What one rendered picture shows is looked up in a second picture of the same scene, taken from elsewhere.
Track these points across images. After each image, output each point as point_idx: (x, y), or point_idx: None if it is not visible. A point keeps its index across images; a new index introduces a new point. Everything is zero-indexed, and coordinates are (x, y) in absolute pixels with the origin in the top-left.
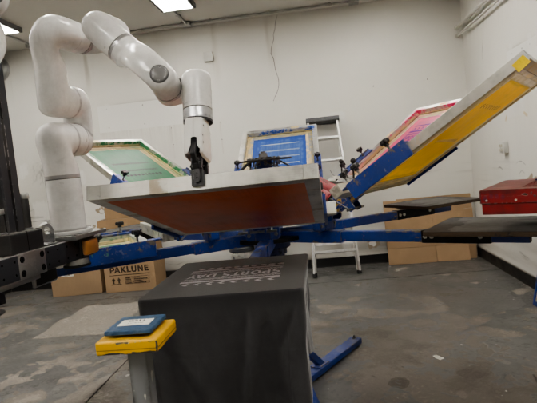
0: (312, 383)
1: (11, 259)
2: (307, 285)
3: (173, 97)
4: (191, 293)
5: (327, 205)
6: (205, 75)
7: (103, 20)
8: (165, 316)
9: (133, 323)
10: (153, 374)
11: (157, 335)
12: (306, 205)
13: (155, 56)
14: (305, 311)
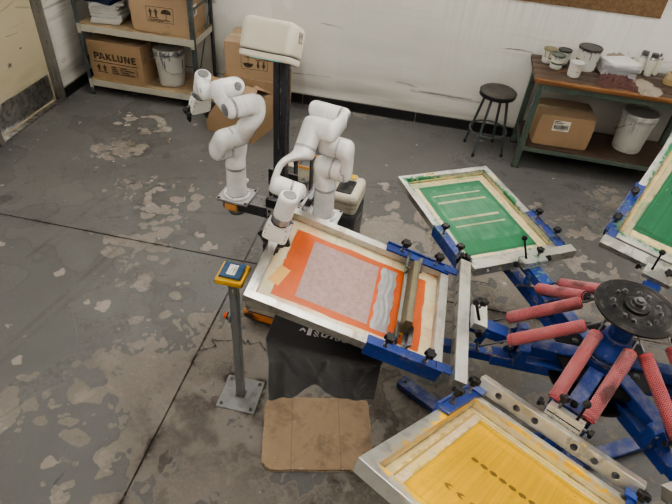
0: (297, 391)
1: (263, 208)
2: (329, 363)
3: None
4: None
5: (453, 374)
6: (280, 201)
7: (301, 127)
8: (238, 279)
9: (231, 268)
10: (233, 291)
11: (219, 279)
12: None
13: (274, 172)
14: (268, 351)
